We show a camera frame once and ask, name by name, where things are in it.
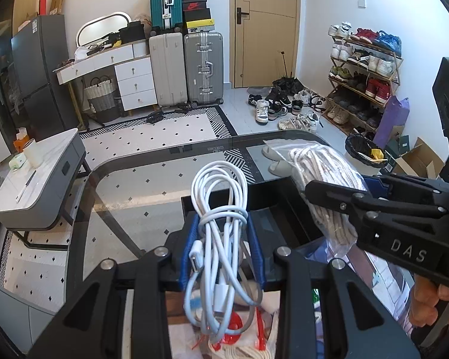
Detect black white patterned rug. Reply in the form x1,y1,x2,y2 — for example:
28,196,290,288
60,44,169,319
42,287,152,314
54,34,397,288
0,105,256,303

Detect silver suitcase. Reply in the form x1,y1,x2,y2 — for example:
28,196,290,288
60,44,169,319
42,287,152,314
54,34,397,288
183,32,224,106

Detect metal shoe rack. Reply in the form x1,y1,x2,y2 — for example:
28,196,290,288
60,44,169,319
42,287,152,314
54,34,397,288
321,32,403,137

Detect white cable bundle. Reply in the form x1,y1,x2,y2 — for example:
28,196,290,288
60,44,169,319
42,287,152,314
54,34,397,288
183,161,264,339

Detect beige suitcase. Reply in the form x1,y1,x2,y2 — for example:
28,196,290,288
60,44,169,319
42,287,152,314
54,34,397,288
148,32,188,108

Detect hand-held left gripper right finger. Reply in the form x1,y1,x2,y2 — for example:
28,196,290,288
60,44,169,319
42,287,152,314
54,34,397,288
246,215,424,359

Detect rows of assorted shoes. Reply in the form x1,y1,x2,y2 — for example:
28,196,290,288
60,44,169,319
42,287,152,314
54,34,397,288
323,22,402,133

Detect black storage box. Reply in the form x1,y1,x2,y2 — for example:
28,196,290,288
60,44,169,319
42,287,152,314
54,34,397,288
180,179,324,258

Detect black glass cabinet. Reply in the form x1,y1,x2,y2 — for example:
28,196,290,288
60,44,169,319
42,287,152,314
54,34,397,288
0,22,28,159

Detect dark grey refrigerator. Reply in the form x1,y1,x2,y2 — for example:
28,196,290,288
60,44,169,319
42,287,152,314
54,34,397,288
10,15,80,136

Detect woven basket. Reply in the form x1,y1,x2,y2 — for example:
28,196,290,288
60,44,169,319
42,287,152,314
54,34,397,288
83,76,121,124

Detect oval mirror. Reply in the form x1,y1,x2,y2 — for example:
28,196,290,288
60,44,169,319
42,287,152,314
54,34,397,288
76,11,132,48

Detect flat cardboard pieces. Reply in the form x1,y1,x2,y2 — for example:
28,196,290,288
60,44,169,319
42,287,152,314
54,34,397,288
13,0,67,33

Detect white dresser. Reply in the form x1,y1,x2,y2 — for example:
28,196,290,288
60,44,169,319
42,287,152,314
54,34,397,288
56,40,159,117

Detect orange box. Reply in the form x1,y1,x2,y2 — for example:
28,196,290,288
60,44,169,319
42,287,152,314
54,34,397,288
14,129,33,155

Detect trash bin with black bag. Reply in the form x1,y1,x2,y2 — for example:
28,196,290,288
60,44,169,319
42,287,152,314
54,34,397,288
345,133,388,167

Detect teal suitcase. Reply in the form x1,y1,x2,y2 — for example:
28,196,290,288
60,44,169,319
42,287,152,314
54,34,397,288
150,0,183,32

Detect black umbrella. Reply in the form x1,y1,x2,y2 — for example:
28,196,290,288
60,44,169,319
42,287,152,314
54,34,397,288
271,50,304,95

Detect pen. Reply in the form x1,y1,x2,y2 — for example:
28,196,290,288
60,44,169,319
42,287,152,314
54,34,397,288
16,170,37,203

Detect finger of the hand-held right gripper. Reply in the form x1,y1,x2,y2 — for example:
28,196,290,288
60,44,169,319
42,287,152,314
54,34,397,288
306,180,448,229
363,174,449,206

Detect dark green box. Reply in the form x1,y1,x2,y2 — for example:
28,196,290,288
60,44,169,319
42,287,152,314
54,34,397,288
385,135,411,169

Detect white cup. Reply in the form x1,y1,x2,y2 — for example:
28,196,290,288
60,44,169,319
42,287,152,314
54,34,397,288
23,139,42,168

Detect open cardboard box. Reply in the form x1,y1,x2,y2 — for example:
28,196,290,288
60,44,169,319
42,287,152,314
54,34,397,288
394,137,446,181

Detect grey low cabinet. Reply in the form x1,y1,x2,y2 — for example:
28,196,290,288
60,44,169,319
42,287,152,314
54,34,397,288
0,274,61,359

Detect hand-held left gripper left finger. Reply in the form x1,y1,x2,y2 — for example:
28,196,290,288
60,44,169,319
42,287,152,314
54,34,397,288
26,213,201,359

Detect clear bag of beige rope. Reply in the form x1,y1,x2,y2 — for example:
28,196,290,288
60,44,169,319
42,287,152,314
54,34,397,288
206,303,281,359

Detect grey side table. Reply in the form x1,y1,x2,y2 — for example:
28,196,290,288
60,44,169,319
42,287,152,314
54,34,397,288
0,127,93,250

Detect bagged white rope coil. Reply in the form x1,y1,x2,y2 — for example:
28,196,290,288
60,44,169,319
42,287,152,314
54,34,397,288
264,138,369,258

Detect wooden door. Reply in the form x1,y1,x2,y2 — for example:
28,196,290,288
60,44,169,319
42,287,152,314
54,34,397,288
230,0,298,89

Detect white bag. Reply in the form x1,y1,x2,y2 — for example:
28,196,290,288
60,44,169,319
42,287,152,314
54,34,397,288
73,46,92,63

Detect plain black shoe box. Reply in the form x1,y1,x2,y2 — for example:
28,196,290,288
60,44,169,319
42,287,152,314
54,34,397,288
183,8,211,23

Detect black bag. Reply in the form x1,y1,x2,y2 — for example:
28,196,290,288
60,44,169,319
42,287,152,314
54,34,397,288
117,20,149,44

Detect person's right hand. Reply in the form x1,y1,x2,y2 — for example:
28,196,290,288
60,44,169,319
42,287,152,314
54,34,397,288
409,275,449,348

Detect pile of sneakers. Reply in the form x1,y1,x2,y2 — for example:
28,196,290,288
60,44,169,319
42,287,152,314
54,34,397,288
247,86,328,132

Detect green and white tape holder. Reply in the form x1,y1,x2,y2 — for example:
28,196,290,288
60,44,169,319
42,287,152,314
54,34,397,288
8,153,27,170

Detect purple bag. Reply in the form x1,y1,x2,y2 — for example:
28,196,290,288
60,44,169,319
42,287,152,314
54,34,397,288
373,96,411,151

